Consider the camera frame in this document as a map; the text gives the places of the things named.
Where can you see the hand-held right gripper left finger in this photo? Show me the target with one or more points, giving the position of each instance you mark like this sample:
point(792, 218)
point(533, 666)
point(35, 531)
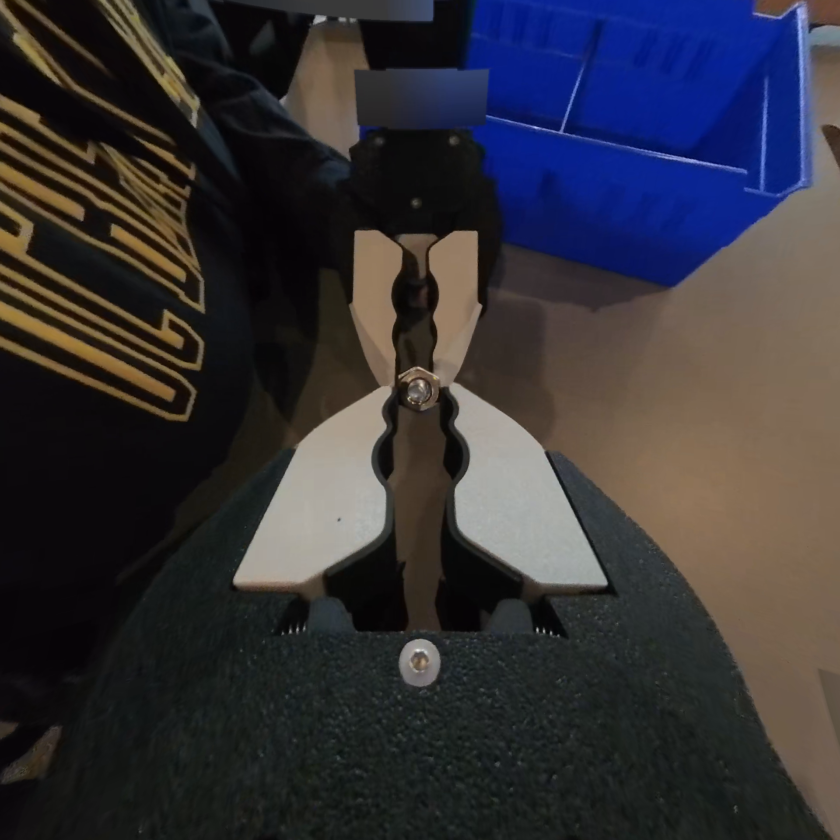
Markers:
point(315, 512)

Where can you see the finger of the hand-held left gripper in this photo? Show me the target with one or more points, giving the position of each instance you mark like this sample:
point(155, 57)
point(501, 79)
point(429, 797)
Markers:
point(374, 289)
point(459, 289)

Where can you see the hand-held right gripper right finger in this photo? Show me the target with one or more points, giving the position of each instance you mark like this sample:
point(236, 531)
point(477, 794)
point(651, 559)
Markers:
point(525, 512)

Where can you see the person's left forearm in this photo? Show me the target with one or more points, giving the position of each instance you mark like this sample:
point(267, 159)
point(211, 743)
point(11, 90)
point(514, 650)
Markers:
point(282, 151)

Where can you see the blue plastic divided bin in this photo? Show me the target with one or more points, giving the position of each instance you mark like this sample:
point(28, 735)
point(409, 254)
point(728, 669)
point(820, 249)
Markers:
point(623, 184)

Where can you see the dark sweatshirt with yellow print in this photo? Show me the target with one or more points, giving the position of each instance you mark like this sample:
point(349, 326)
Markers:
point(98, 262)

